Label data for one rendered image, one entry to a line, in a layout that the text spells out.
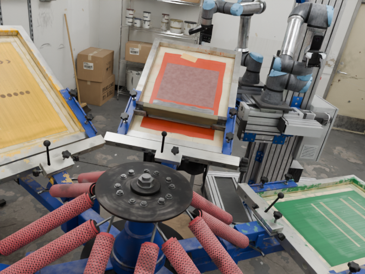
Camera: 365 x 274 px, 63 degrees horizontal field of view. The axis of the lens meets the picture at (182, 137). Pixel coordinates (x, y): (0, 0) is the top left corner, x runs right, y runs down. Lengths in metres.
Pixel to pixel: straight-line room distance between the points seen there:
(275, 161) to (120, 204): 1.89
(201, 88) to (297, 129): 0.72
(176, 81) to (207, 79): 0.20
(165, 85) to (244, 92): 0.92
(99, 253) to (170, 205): 0.22
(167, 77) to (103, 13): 3.90
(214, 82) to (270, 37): 3.53
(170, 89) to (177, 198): 1.02
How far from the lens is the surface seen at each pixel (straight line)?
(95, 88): 4.98
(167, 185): 0.95
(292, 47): 1.90
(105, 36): 5.71
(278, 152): 2.55
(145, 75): 1.85
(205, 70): 1.94
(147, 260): 0.82
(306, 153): 2.60
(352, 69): 5.82
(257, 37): 5.31
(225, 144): 1.56
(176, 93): 1.80
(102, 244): 0.85
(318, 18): 2.05
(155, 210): 0.85
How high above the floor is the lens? 1.86
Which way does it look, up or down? 26 degrees down
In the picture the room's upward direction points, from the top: 9 degrees clockwise
